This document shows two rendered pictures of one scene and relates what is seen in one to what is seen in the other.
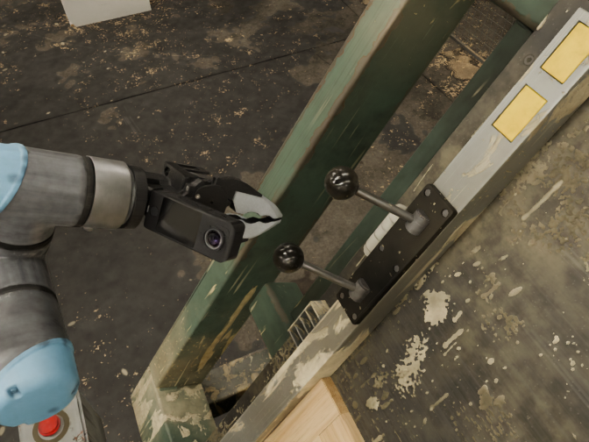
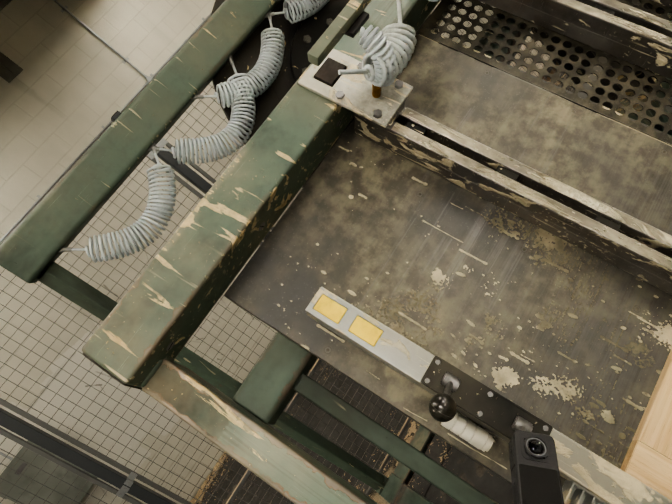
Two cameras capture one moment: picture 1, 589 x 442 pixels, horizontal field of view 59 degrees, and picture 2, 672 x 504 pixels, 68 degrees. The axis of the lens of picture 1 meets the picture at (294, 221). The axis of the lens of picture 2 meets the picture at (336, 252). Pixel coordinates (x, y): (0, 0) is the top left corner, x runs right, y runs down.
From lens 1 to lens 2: 0.56 m
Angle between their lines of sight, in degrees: 71
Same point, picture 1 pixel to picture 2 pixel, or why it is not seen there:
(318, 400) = (645, 472)
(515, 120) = (370, 331)
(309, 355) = (610, 483)
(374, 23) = (296, 475)
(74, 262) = not seen: outside the picture
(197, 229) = (536, 467)
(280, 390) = not seen: outside the picture
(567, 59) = (333, 309)
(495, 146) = (387, 340)
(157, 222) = not seen: outside the picture
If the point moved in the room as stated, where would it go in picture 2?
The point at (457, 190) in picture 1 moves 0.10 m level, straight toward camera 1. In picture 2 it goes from (420, 360) to (470, 331)
